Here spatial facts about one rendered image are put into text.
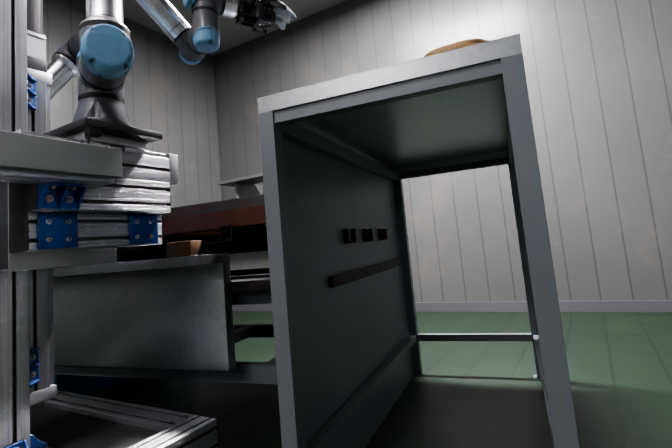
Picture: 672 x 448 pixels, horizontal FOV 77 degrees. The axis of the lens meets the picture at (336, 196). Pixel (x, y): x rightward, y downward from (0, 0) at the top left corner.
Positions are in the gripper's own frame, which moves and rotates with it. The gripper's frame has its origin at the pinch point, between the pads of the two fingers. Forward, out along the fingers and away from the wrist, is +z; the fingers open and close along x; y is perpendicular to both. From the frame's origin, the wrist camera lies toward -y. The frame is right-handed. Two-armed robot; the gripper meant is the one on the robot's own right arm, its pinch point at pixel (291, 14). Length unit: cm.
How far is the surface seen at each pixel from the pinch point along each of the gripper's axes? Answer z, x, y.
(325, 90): -15, 33, 48
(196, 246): -28, -36, 71
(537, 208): 7, 62, 84
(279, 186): -23, 18, 66
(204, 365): -27, -46, 109
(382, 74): -8, 44, 49
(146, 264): -44, -38, 75
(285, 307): -24, 14, 94
